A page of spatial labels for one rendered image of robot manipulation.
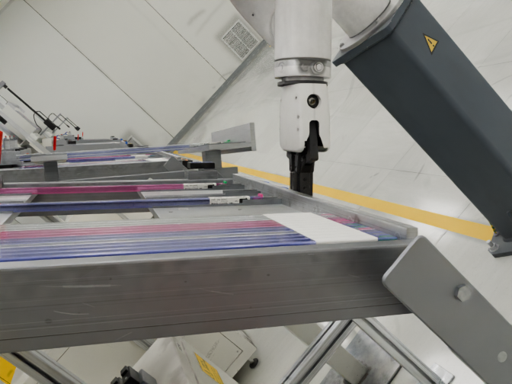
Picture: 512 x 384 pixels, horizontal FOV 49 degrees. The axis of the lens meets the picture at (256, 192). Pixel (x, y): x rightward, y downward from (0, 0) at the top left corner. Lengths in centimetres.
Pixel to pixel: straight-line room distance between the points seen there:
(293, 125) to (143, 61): 782
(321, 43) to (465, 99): 63
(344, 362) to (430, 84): 78
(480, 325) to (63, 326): 32
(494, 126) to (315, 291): 103
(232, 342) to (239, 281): 162
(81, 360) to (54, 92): 678
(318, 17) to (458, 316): 49
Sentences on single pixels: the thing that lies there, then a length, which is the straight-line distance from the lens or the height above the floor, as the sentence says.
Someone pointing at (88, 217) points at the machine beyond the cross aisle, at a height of 51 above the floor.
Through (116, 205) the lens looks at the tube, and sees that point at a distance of 79.
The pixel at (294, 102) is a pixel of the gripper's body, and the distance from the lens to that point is 81.
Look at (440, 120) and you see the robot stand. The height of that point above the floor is 44.
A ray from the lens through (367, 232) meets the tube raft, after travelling 55.
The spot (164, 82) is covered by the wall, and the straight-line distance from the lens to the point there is 859.
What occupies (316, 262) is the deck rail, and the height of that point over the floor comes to 79.
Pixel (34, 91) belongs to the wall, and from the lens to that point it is 856.
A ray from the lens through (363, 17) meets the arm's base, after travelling 132.
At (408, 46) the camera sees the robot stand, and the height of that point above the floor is 63.
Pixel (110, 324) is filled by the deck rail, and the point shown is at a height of 88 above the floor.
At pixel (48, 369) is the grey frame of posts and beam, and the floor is 75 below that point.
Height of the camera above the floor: 99
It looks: 16 degrees down
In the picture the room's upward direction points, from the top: 47 degrees counter-clockwise
